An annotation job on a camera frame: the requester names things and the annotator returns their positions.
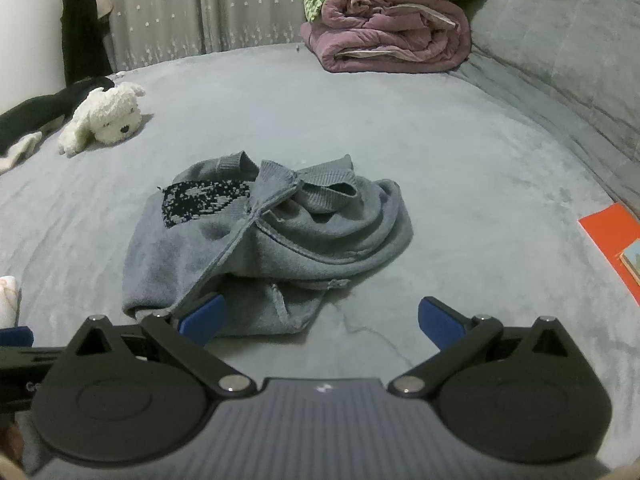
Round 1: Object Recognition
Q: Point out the folded purple quilt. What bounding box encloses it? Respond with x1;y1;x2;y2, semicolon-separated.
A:
300;0;472;75

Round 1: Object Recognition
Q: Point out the black hanging garment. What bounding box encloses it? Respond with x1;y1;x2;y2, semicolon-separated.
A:
61;0;115;86

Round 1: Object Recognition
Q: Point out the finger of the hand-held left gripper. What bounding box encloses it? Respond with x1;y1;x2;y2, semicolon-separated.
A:
0;326;68;368

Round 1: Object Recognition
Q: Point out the black and white garment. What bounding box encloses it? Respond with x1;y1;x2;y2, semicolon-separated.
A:
0;77;115;173

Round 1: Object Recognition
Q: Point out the grey star-patterned curtain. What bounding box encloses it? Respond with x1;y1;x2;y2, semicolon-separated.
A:
92;0;313;73

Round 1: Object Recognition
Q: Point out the grey knit sweater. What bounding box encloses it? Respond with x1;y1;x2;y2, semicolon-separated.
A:
121;150;415;337

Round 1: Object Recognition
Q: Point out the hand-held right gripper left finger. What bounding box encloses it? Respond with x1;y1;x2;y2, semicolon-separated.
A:
50;292;253;397

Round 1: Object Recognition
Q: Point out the white plush dog toy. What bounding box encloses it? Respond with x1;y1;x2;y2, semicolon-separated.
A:
57;82;147;157

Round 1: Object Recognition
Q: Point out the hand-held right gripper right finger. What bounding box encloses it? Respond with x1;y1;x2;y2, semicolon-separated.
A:
387;296;583;401

